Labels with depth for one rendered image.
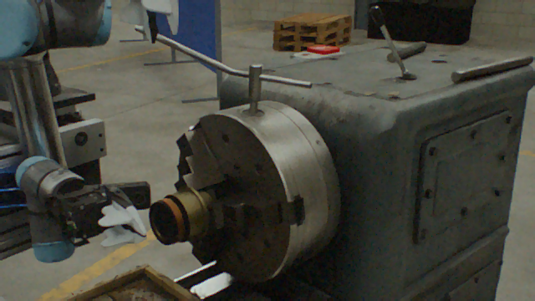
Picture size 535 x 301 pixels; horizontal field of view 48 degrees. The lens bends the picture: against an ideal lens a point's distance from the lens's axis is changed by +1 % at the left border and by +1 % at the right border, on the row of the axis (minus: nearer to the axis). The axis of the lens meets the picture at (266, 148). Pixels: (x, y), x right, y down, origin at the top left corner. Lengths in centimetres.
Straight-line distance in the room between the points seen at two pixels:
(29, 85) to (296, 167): 54
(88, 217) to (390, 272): 54
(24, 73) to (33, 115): 8
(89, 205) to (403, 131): 53
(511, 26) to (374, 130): 995
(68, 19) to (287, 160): 72
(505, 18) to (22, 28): 1019
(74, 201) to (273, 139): 33
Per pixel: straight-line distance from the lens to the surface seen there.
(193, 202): 97
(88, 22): 149
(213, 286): 122
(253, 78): 99
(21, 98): 122
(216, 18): 593
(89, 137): 143
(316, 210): 99
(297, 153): 97
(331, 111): 106
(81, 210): 96
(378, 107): 103
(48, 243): 118
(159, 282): 118
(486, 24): 1097
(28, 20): 104
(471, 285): 148
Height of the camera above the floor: 151
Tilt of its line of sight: 19 degrees down
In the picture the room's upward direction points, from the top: straight up
